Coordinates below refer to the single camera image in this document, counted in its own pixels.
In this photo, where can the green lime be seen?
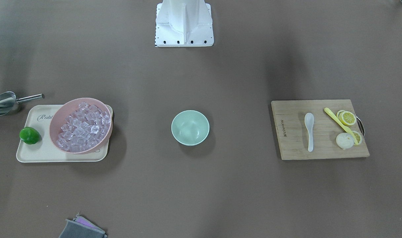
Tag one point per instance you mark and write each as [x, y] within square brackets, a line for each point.
[29, 135]

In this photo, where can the grey folded cloth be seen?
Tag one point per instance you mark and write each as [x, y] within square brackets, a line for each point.
[81, 227]

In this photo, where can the lemon slice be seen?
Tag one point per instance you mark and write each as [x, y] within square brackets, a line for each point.
[358, 136]
[347, 118]

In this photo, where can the clear ice cube pile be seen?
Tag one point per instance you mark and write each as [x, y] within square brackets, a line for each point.
[83, 128]

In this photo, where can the steel ice scoop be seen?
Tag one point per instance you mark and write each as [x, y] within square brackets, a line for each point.
[10, 103]

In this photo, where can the lemon slice lower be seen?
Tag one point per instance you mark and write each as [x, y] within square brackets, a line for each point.
[358, 136]

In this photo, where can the white peeled lemon end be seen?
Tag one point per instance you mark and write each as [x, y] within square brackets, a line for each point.
[345, 141]

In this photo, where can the lemon slice upper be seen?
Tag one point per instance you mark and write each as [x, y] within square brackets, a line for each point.
[347, 118]

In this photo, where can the beige rectangular tray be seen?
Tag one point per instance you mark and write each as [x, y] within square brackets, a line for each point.
[39, 118]

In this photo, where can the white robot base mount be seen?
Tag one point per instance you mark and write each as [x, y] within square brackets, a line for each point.
[184, 23]

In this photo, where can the yellow plastic knife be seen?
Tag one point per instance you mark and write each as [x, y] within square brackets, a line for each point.
[345, 128]

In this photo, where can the mint green bowl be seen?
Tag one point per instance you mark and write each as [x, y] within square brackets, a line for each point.
[190, 127]

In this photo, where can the pink bowl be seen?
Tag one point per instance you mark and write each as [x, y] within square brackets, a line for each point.
[59, 118]

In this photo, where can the white ceramic spoon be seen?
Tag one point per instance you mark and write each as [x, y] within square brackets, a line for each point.
[309, 123]

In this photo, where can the wooden cutting board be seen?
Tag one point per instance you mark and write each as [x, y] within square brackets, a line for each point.
[292, 135]

